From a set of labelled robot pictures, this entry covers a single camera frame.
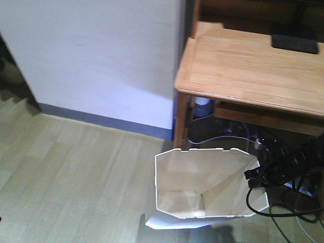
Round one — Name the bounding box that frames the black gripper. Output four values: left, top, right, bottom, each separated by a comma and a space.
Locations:
244, 146, 314, 188

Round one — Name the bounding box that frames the white plastic trash bin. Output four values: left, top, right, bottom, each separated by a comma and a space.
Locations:
145, 148, 269, 230

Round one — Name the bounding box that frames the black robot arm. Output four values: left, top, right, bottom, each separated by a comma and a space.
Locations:
244, 135, 323, 188

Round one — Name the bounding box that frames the white cylinder under desk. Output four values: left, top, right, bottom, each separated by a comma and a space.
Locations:
193, 97, 211, 117

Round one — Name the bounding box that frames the light wooden desk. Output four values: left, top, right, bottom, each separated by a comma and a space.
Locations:
173, 0, 324, 149

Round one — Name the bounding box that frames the black monitor with stand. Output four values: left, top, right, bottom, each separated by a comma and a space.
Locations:
271, 1, 323, 55

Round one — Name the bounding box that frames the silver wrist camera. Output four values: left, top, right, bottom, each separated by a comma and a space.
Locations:
254, 138, 265, 150

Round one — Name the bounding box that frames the white cable under desk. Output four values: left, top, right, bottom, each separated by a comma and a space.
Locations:
186, 113, 257, 145

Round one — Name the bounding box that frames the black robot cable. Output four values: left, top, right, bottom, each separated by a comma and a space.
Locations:
246, 174, 324, 224

